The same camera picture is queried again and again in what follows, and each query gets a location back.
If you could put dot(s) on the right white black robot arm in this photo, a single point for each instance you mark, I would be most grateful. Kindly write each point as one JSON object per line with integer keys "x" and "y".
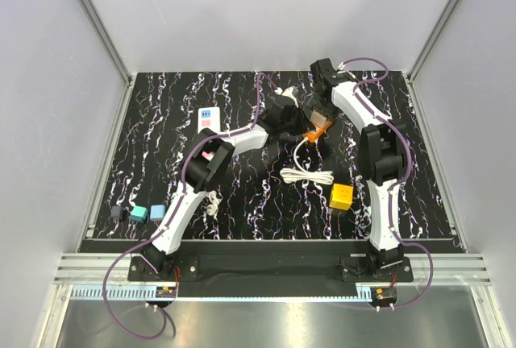
{"x": 383, "y": 159}

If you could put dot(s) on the white multi-socket power strip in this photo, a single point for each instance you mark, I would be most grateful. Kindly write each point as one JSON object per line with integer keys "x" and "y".
{"x": 209, "y": 117}

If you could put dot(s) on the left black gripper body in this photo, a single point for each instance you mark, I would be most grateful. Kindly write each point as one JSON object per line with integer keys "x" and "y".
{"x": 295, "y": 126}

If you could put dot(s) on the teal usb charger plug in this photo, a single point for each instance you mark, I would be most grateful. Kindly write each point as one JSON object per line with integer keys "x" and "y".
{"x": 138, "y": 214}

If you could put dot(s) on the orange white socket cube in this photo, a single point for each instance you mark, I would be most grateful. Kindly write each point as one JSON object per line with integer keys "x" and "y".
{"x": 312, "y": 136}

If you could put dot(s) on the light blue charger plug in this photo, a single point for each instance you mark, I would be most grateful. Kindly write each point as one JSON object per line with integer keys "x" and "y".
{"x": 157, "y": 213}

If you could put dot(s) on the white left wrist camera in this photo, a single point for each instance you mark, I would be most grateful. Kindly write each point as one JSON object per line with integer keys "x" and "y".
{"x": 291, "y": 93}

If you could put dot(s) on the dark grey charger plug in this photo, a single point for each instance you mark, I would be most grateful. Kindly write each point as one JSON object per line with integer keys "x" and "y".
{"x": 117, "y": 213}

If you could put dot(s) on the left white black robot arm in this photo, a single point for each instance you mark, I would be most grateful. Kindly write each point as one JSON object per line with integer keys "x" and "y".
{"x": 205, "y": 166}

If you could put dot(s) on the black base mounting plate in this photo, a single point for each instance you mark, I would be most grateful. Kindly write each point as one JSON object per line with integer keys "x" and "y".
{"x": 262, "y": 269}

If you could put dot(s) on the pink white plug cube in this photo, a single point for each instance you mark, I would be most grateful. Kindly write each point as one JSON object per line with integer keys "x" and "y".
{"x": 318, "y": 119}

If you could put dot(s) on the orange block under arm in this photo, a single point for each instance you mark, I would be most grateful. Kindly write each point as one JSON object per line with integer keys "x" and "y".
{"x": 341, "y": 196}

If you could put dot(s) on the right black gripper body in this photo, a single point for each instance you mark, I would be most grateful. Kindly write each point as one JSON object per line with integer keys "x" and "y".
{"x": 322, "y": 105}

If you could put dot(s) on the aluminium frame rail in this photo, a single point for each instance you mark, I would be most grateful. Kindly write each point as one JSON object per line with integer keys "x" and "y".
{"x": 106, "y": 41}

